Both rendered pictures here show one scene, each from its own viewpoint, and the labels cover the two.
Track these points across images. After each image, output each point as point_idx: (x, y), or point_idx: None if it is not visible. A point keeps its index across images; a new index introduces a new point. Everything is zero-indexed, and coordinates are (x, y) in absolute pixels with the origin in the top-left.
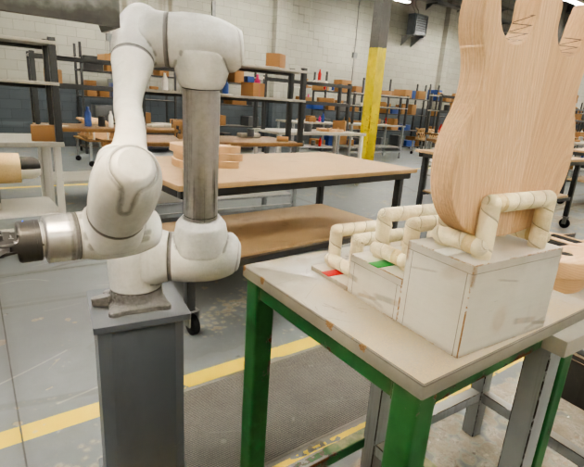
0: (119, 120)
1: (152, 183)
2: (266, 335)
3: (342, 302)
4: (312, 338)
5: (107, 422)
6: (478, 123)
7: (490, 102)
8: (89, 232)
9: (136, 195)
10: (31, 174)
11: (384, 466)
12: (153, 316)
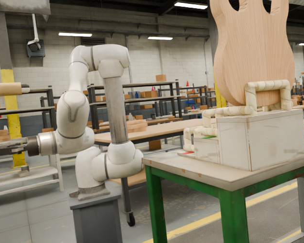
0: (69, 87)
1: (83, 104)
2: (159, 195)
3: (191, 162)
4: (178, 183)
5: None
6: (231, 48)
7: (235, 38)
8: (59, 137)
9: (76, 110)
10: (25, 90)
11: (225, 242)
12: (101, 197)
